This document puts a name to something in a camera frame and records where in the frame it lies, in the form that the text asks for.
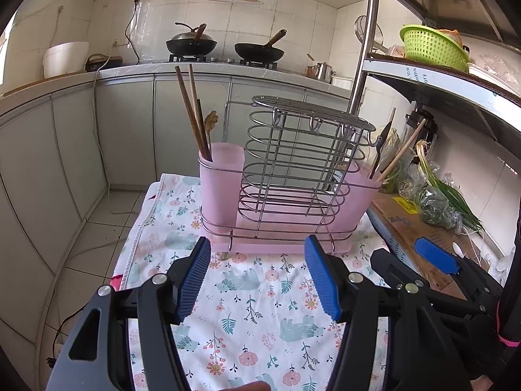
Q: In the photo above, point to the kitchen base cabinets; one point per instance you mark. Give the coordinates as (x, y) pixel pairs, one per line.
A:
(130, 130)

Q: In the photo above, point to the napa cabbage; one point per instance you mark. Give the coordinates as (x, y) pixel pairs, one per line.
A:
(392, 140)

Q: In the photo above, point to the plastic bag of greens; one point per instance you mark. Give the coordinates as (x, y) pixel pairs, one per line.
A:
(435, 207)

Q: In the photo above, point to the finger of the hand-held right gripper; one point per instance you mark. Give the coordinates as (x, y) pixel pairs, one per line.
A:
(392, 266)
(435, 254)

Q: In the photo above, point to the brown wooden chopstick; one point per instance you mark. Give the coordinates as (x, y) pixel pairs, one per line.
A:
(189, 106)
(195, 93)

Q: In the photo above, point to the white container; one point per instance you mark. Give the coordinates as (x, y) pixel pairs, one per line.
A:
(342, 82)

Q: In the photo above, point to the black blender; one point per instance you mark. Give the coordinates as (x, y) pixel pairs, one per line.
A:
(419, 120)

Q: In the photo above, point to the white plastic box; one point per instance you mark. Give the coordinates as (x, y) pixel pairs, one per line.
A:
(488, 75)

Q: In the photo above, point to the clear plastic bag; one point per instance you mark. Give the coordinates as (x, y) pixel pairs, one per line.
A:
(500, 63)

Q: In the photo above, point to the cardboard sheet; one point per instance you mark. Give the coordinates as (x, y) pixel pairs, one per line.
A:
(407, 232)

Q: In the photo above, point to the floral tablecloth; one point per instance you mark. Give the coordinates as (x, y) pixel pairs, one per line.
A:
(252, 293)

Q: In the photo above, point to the gas stove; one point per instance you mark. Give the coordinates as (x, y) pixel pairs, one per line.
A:
(219, 60)

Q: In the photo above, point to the metal skimmer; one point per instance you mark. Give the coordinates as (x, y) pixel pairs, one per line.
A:
(362, 28)

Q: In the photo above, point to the black wok with lid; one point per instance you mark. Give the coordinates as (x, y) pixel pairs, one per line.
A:
(191, 44)

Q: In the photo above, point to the white plastic spoon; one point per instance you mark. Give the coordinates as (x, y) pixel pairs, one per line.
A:
(458, 248)

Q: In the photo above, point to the pink plastic utensil holder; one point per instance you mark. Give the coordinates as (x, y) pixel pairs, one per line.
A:
(219, 187)

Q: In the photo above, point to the white rice cooker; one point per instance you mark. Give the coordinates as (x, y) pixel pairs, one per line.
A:
(65, 61)

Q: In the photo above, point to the person's left hand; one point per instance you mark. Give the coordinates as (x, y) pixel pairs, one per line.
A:
(250, 387)

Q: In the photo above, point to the clear bag of vegetables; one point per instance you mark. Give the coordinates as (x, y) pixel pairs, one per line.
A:
(392, 179)

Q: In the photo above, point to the metal shelf rack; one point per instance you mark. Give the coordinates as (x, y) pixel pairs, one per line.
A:
(407, 69)

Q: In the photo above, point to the green onions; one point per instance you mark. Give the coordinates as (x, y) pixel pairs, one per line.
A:
(447, 191)

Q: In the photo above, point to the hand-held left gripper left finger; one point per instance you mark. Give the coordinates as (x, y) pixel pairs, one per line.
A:
(195, 277)

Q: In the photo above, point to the metal kettle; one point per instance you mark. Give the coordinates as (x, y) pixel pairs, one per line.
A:
(323, 72)

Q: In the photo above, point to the dark wooden chopstick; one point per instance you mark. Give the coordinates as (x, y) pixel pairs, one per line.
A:
(202, 126)

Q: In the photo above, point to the pink patterned blanket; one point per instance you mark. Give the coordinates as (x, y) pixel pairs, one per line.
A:
(116, 283)

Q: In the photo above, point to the dark small appliance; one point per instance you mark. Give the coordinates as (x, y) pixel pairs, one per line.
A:
(101, 64)

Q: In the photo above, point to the green colander basket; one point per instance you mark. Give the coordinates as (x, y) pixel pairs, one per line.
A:
(431, 49)

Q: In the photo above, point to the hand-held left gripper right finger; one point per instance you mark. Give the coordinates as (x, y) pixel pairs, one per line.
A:
(321, 281)

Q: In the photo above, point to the light wooden chopstick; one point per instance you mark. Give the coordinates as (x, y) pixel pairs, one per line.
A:
(403, 150)

